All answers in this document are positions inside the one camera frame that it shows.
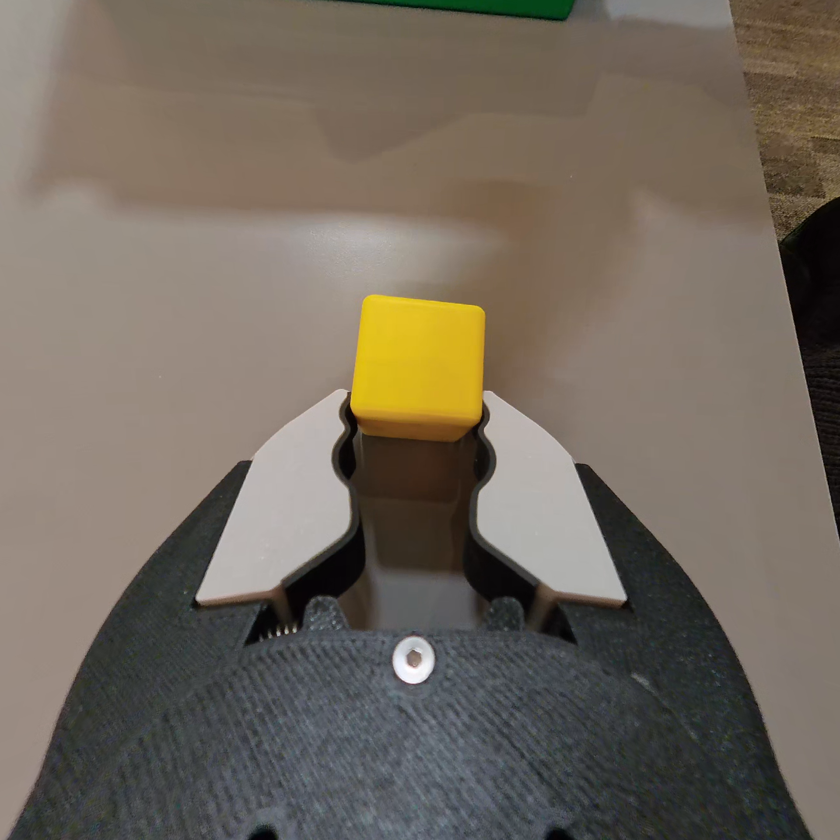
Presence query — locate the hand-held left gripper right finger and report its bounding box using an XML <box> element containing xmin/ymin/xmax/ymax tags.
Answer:
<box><xmin>462</xmin><ymin>390</ymin><xmax>630</xmax><ymax>634</ymax></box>

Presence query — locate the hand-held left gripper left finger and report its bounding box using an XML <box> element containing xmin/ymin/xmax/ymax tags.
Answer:
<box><xmin>196</xmin><ymin>388</ymin><xmax>365</xmax><ymax>624</ymax></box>

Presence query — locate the green plastic bin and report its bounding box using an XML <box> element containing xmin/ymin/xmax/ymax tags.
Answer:
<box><xmin>377</xmin><ymin>0</ymin><xmax>577</xmax><ymax>22</ymax></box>

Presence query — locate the yellow cube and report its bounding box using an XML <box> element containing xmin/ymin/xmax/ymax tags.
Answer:
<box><xmin>349</xmin><ymin>294</ymin><xmax>487</xmax><ymax>442</ymax></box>

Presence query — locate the person's dark clothed body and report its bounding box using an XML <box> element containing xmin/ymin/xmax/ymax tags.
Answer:
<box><xmin>780</xmin><ymin>197</ymin><xmax>840</xmax><ymax>519</ymax></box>

